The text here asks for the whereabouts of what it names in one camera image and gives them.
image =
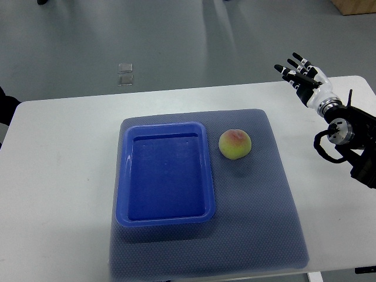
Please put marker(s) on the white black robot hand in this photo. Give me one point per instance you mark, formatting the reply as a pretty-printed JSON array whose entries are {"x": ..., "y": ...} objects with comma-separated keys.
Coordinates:
[{"x": 310, "y": 83}]

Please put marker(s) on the green pink peach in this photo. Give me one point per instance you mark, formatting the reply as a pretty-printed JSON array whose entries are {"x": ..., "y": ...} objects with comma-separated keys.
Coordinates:
[{"x": 234, "y": 144}]

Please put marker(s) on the brown cardboard box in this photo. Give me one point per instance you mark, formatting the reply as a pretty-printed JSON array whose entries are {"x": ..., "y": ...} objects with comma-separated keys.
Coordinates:
[{"x": 355, "y": 7}]

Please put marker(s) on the grey blue textured mat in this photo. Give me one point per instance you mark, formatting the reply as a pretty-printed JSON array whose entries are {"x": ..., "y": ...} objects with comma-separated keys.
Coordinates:
[{"x": 255, "y": 226}]

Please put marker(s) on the blue plastic tray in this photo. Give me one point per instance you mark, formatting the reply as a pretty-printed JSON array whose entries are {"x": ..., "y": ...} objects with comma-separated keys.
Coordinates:
[{"x": 165, "y": 176}]

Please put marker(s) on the lower clear floor square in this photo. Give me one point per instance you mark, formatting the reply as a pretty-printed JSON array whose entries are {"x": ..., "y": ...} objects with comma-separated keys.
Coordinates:
[{"x": 125, "y": 80}]

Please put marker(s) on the clear floor square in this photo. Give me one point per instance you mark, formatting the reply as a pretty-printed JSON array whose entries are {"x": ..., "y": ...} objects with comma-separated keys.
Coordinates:
[
  {"x": 125, "y": 68},
  {"x": 125, "y": 80}
]

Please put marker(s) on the upper clear floor square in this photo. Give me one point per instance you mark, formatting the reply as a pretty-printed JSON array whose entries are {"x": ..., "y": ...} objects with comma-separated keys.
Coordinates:
[{"x": 125, "y": 68}]

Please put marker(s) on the black object top left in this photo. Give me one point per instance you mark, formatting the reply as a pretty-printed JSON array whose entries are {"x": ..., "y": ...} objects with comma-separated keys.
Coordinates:
[{"x": 42, "y": 2}]

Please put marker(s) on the black object at left edge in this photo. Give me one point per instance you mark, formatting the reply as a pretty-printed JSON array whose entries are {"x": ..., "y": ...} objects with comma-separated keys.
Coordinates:
[{"x": 8, "y": 107}]

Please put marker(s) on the black table bracket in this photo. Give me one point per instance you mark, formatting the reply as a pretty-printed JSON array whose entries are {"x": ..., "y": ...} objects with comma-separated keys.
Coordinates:
[{"x": 365, "y": 270}]

